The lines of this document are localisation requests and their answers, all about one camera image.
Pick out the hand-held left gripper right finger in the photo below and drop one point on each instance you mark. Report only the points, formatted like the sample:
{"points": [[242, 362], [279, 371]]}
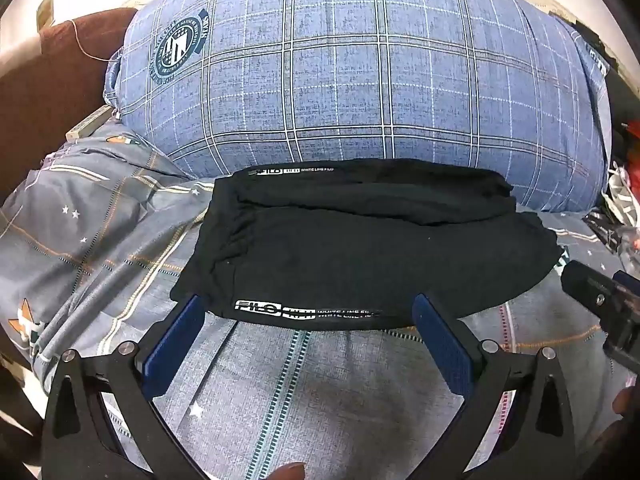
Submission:
{"points": [[442, 345]]}

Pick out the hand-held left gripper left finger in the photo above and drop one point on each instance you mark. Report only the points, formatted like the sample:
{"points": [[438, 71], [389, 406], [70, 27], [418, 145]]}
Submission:
{"points": [[172, 350]]}

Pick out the black pants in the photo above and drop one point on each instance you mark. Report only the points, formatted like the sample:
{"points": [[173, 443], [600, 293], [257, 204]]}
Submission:
{"points": [[350, 250]]}

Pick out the person's right hand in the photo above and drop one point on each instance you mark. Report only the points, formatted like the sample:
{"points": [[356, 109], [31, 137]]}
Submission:
{"points": [[625, 402]]}

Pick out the person's left hand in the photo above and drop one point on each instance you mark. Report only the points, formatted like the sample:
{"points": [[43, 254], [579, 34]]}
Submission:
{"points": [[290, 472]]}

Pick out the black packet with white print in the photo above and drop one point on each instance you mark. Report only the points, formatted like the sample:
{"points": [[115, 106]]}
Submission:
{"points": [[604, 227]]}

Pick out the white patterned bag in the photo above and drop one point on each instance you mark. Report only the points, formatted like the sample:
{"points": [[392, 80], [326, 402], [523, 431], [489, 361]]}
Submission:
{"points": [[619, 190]]}

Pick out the grey star-print bed sheet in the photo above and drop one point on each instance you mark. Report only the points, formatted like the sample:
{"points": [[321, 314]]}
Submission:
{"points": [[310, 395]]}

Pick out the red cloth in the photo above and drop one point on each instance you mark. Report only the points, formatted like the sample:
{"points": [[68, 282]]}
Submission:
{"points": [[627, 140]]}

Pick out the brown headboard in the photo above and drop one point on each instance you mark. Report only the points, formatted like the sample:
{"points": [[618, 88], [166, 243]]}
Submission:
{"points": [[45, 90]]}

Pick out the blue plaid pillow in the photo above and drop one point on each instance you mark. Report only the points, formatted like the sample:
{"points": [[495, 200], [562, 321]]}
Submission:
{"points": [[350, 60]]}

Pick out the wooden bed rail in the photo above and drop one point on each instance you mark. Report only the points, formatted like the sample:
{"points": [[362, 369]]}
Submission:
{"points": [[86, 125]]}

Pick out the small picture frame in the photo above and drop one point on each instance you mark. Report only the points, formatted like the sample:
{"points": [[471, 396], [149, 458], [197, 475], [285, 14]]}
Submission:
{"points": [[46, 7]]}

